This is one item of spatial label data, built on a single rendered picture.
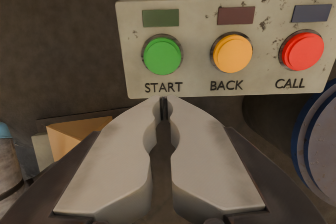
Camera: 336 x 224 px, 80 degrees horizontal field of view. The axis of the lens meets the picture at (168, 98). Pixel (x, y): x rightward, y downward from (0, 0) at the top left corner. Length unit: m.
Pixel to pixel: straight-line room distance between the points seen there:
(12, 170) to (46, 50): 0.49
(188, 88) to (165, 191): 0.79
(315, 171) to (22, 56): 1.03
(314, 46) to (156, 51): 0.16
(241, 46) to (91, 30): 0.73
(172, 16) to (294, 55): 0.13
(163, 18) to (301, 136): 0.40
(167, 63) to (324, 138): 0.40
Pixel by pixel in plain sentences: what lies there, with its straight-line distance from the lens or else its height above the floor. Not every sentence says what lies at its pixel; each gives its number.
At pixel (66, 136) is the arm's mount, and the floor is 0.30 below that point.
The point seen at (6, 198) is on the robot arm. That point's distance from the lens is 0.67.
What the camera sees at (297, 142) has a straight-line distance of 0.52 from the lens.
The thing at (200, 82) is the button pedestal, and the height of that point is 0.59.
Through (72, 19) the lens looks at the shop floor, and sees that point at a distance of 0.92.
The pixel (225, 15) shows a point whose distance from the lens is 0.22.
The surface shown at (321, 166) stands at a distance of 0.55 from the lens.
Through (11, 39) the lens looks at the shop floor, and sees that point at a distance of 1.04.
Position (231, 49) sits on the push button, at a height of 0.61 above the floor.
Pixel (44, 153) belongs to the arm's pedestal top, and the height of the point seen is 0.12.
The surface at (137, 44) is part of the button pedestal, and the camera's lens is 0.23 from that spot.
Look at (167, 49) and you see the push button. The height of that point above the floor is 0.61.
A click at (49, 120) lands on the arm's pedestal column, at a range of 0.97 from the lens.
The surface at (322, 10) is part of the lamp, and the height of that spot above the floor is 0.62.
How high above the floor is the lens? 0.83
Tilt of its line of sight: 81 degrees down
